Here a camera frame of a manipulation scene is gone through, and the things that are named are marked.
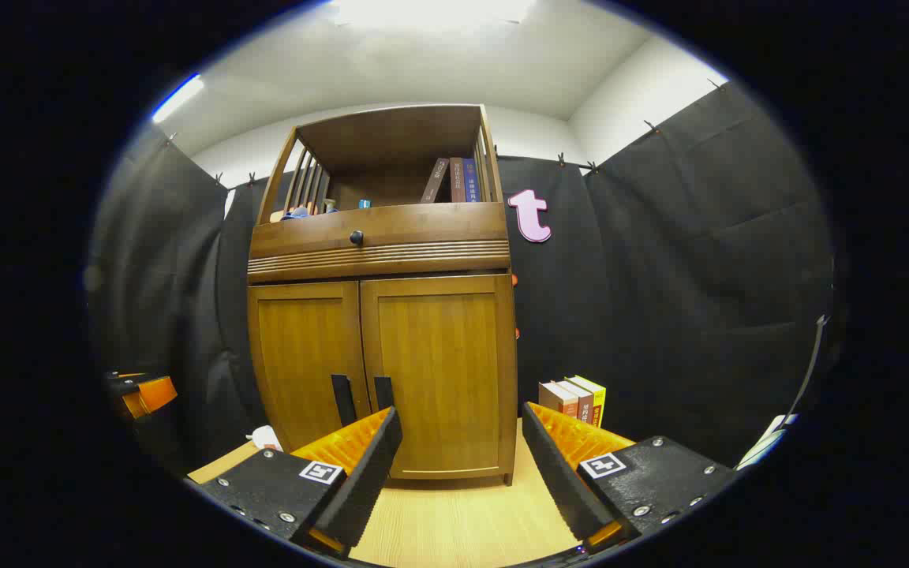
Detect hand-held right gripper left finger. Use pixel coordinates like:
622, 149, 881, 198
186, 406, 404, 561

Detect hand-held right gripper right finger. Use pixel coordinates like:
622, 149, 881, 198
522, 402, 739, 553

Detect wooden shoe cabinet door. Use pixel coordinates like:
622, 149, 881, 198
360, 273, 518, 480
248, 282, 372, 454

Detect wooden double-door shoe cabinet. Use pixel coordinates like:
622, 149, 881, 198
246, 104, 518, 486

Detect reddish brown book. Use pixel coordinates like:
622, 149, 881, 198
555, 379, 596, 423

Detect light brown book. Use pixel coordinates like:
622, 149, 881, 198
538, 381, 580, 419

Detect white device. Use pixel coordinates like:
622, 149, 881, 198
736, 413, 799, 470

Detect black backdrop cloth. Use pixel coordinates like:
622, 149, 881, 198
88, 79, 838, 474

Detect wooden drawer with black knob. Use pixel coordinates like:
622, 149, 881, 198
249, 202, 509, 257

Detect ceiling light panel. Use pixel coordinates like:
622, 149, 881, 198
328, 0, 538, 32

